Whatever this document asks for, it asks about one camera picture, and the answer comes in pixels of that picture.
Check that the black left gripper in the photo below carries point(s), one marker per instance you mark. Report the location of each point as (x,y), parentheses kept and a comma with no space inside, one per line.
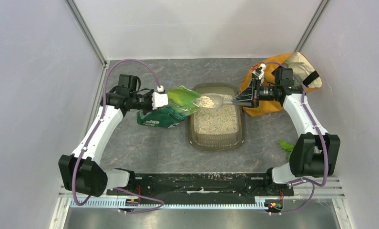
(149,94)

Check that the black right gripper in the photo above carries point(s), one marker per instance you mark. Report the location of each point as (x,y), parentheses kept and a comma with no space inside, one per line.
(250,96)

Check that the green cat litter bag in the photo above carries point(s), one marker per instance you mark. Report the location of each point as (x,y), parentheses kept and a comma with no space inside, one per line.
(181,104)

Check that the clear plastic scoop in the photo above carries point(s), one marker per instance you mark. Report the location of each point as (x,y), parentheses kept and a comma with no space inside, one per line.
(212,101)

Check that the brown translucent litter box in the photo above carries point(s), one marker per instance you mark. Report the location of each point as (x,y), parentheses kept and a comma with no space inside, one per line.
(217,129)

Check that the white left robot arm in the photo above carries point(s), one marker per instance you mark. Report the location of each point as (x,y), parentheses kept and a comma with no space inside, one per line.
(80,171)

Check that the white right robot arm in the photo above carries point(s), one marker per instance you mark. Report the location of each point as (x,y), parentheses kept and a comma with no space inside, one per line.
(314,156)

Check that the orange paper tote bag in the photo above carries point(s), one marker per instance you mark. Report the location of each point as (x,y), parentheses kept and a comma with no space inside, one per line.
(302,68)

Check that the white toy radish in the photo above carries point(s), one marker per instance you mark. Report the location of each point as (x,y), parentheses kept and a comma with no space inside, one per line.
(287,147)

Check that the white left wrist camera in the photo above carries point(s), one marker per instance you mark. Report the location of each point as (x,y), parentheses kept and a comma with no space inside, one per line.
(159,98)

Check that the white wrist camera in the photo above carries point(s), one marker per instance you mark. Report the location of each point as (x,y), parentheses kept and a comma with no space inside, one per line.
(159,98)
(259,72)

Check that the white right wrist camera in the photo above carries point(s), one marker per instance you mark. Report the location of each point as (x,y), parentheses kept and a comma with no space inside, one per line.
(259,72)

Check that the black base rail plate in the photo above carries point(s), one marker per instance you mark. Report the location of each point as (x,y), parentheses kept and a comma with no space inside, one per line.
(220,181)

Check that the aluminium frame post right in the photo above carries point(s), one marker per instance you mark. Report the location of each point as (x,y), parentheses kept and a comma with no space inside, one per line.
(311,25)

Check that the aluminium frame post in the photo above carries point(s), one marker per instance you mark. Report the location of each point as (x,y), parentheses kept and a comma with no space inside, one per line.
(311,25)
(86,31)

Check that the white toothed cable strip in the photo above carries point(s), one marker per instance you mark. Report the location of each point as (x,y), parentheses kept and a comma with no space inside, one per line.
(124,203)

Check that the aluminium front frame rail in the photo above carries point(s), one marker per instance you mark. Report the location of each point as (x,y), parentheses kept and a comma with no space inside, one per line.
(315,186)

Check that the aluminium frame post left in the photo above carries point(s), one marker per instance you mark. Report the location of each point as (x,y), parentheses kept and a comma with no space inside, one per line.
(86,31)

